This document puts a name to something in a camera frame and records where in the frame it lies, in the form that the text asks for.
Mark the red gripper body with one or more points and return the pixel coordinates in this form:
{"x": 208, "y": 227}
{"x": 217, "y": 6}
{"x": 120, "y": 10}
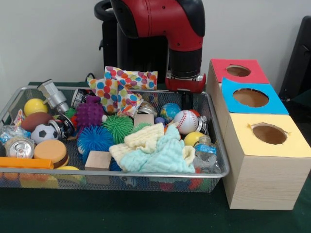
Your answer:
{"x": 185, "y": 85}

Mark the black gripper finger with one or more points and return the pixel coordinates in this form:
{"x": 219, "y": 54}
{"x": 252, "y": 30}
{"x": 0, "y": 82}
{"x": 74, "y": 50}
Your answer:
{"x": 184, "y": 100}
{"x": 190, "y": 100}

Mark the blue green globe ball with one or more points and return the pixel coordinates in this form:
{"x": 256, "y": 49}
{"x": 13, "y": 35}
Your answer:
{"x": 170, "y": 112}

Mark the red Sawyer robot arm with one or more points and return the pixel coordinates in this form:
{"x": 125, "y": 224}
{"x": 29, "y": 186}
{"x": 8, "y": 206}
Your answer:
{"x": 170, "y": 24}

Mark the shallow mesh bin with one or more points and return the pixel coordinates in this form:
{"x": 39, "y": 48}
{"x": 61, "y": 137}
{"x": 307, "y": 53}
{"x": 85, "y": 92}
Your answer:
{"x": 145, "y": 187}

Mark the wooden three-hole box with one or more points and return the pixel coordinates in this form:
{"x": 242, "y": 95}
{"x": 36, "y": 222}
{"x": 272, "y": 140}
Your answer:
{"x": 262, "y": 179}

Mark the white baseball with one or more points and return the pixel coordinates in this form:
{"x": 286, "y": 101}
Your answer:
{"x": 185, "y": 122}

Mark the yellow ball with black band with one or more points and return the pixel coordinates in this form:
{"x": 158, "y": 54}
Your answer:
{"x": 193, "y": 138}

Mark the green spiky ball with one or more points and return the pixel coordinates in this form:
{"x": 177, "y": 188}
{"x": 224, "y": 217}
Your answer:
{"x": 117, "y": 127}
{"x": 141, "y": 126}

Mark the pale yellow muslin cloth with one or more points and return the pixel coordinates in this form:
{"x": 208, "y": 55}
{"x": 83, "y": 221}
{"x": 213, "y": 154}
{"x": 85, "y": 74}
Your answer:
{"x": 141, "y": 139}

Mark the teal muslin cloth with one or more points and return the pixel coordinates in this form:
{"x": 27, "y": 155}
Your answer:
{"x": 160, "y": 157}

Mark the purple knobbly toy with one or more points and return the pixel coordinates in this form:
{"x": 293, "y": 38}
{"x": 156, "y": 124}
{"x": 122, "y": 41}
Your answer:
{"x": 90, "y": 112}

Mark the blue spiky ball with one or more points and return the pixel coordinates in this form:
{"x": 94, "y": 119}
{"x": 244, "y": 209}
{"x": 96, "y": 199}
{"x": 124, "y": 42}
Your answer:
{"x": 94, "y": 140}

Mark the dark green side-table cloth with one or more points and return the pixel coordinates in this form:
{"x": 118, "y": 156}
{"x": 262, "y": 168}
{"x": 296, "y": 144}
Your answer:
{"x": 303, "y": 104}

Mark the black upright panel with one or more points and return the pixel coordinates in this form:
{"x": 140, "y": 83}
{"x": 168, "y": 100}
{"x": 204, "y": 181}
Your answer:
{"x": 298, "y": 60}

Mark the dark green table cloth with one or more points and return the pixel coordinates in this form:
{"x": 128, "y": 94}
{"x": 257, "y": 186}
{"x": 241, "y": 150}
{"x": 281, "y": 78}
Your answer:
{"x": 121, "y": 213}

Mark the orange foam disc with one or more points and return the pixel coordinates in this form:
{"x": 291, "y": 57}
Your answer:
{"x": 51, "y": 150}

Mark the plain yellow ball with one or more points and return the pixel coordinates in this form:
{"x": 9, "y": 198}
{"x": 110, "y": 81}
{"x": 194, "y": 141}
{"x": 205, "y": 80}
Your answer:
{"x": 35, "y": 106}

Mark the brown toy football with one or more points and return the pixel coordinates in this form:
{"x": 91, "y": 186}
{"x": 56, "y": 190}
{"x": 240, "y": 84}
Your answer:
{"x": 36, "y": 121}

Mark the orange toy brick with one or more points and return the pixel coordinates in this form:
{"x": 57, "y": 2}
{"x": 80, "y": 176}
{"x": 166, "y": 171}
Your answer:
{"x": 24, "y": 163}

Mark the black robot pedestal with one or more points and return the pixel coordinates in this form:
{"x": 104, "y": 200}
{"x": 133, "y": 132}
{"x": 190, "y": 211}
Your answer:
{"x": 136, "y": 55}

